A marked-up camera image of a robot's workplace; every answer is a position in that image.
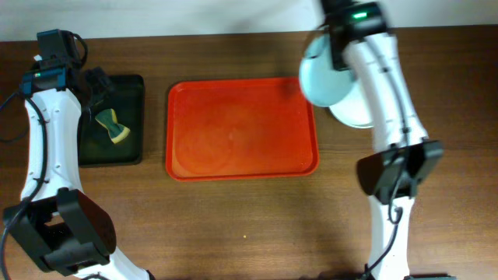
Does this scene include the yellow green scrub sponge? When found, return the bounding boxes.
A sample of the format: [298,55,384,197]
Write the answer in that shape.
[95,108,131,144]

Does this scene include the light blue plate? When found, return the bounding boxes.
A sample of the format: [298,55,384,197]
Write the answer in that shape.
[299,35,358,107]

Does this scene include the white plate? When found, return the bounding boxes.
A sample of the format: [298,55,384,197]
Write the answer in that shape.
[329,82,374,129]

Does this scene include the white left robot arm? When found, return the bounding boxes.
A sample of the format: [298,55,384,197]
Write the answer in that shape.
[3,67,153,279]

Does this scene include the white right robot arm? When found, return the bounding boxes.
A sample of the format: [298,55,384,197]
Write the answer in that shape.
[321,0,444,280]

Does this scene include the black plastic tray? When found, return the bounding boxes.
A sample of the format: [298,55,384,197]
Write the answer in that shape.
[78,75,145,167]

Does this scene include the red plastic tray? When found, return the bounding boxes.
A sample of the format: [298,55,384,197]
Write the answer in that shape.
[165,77,319,182]

